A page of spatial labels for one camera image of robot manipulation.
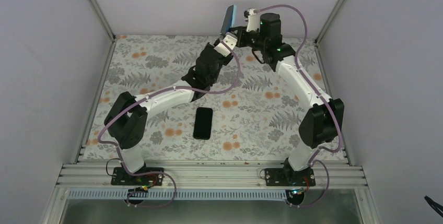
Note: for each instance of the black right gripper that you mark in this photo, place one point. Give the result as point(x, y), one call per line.
point(241, 37)

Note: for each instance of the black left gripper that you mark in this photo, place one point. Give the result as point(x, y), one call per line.
point(208, 45)

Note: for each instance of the blue phone with black screen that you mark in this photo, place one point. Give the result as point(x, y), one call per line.
point(222, 33)

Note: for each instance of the light blue phone case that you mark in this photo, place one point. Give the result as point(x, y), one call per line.
point(230, 17)

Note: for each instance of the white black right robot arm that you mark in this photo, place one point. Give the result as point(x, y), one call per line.
point(321, 127)

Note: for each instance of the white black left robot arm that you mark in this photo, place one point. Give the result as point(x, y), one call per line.
point(127, 118)

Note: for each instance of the floral patterned table mat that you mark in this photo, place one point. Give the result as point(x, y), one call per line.
point(256, 113)

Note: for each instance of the black object at corner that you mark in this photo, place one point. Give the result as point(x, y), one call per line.
point(434, 205)

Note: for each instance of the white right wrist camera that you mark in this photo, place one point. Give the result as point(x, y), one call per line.
point(253, 19)

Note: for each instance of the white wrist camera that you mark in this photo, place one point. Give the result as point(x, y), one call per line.
point(226, 44)
point(253, 19)

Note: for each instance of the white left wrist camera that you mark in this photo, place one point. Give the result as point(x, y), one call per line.
point(226, 44)

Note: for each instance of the aluminium frame post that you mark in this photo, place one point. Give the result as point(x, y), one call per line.
point(329, 20)
point(98, 11)

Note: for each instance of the right aluminium frame post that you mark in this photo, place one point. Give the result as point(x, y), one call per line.
point(329, 20)

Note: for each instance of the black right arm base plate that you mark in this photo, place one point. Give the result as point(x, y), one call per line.
point(281, 177)

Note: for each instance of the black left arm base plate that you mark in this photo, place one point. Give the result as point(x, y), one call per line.
point(121, 177)

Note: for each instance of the aluminium mounting rail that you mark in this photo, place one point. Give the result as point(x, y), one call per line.
point(337, 175)

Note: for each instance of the slotted grey cable duct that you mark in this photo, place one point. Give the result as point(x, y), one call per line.
point(179, 195)

